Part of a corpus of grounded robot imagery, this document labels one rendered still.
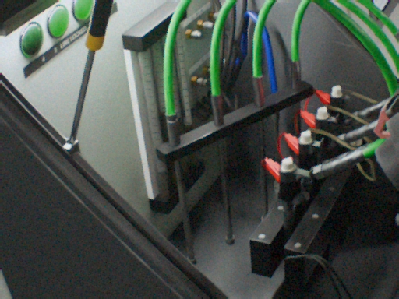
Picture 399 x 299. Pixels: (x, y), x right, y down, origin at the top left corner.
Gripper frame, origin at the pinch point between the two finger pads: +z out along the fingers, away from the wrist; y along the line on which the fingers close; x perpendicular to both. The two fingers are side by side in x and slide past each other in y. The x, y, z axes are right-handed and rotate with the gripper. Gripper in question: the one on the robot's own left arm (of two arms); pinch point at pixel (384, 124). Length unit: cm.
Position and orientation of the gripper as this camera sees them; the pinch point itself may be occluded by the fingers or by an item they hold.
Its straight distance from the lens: 101.3
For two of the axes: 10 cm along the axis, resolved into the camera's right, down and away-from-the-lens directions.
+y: -6.1, 6.5, -4.6
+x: 7.1, 7.0, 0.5
